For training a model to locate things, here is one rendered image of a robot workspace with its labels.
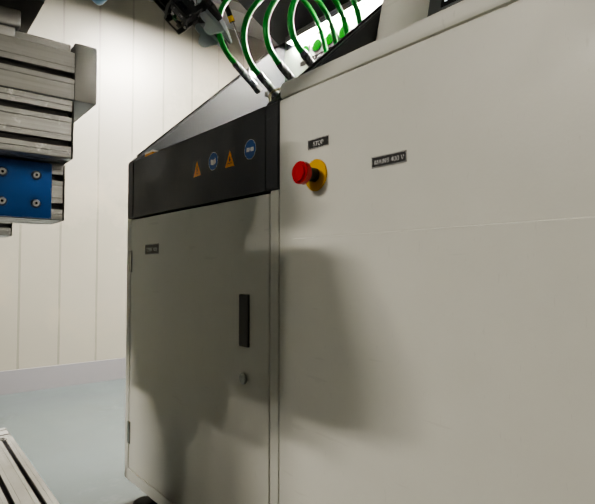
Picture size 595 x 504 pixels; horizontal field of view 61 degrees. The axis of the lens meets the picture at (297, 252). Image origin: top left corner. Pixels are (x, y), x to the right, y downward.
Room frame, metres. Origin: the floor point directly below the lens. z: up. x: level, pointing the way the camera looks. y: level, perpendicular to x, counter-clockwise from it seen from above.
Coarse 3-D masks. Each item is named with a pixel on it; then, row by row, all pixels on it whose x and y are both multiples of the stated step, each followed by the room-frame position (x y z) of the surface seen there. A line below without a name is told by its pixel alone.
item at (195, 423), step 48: (144, 240) 1.33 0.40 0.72; (192, 240) 1.12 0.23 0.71; (240, 240) 0.98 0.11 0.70; (144, 288) 1.32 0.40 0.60; (192, 288) 1.12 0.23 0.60; (240, 288) 0.98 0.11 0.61; (144, 336) 1.32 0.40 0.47; (192, 336) 1.12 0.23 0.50; (240, 336) 0.97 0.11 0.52; (144, 384) 1.32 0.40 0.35; (192, 384) 1.12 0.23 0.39; (240, 384) 0.97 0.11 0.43; (144, 432) 1.32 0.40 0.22; (192, 432) 1.12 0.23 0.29; (240, 432) 0.97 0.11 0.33; (192, 480) 1.12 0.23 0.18; (240, 480) 0.97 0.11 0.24
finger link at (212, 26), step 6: (204, 12) 1.17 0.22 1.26; (204, 18) 1.17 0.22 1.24; (210, 18) 1.18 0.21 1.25; (210, 24) 1.17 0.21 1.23; (216, 24) 1.18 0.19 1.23; (222, 24) 1.18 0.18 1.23; (204, 30) 1.16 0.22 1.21; (210, 30) 1.17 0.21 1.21; (216, 30) 1.18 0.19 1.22; (222, 30) 1.18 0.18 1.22; (228, 36) 1.19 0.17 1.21
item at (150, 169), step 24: (240, 120) 0.98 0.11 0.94; (264, 120) 0.92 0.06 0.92; (192, 144) 1.13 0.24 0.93; (216, 144) 1.05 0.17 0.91; (240, 144) 0.98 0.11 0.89; (264, 144) 0.92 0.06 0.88; (144, 168) 1.33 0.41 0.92; (168, 168) 1.22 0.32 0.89; (192, 168) 1.13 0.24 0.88; (240, 168) 0.98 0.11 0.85; (264, 168) 0.92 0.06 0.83; (144, 192) 1.33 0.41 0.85; (168, 192) 1.22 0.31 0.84; (192, 192) 1.13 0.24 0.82; (216, 192) 1.05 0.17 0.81; (240, 192) 0.98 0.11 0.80; (264, 192) 0.92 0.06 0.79; (144, 216) 1.34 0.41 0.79
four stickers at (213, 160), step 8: (248, 144) 0.95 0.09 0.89; (216, 152) 1.05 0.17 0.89; (232, 152) 1.00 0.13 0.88; (248, 152) 0.95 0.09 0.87; (200, 160) 1.10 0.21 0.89; (208, 160) 1.07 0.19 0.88; (216, 160) 1.05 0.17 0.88; (224, 160) 1.02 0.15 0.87; (232, 160) 1.00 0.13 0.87; (200, 168) 1.10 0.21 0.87; (208, 168) 1.07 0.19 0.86; (216, 168) 1.05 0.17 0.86; (224, 168) 1.02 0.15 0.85
